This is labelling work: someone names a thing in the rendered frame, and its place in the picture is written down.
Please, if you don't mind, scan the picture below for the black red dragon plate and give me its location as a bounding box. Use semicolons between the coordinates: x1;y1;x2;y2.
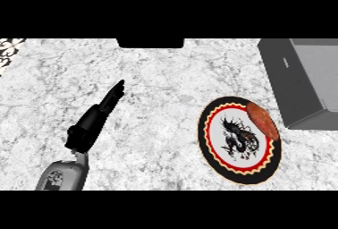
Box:
197;95;282;186

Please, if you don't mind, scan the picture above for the black appliance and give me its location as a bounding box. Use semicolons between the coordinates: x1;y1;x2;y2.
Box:
117;38;185;49

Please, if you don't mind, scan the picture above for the grey box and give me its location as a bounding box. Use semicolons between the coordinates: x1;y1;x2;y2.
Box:
257;38;338;131

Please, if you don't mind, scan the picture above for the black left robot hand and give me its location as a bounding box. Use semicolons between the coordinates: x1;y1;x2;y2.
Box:
64;79;127;155

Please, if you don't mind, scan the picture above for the reddish brown squash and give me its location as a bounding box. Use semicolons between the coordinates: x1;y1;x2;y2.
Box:
244;101;281;141

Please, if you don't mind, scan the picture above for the black white patterned cloth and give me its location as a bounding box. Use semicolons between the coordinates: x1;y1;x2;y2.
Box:
0;38;28;76

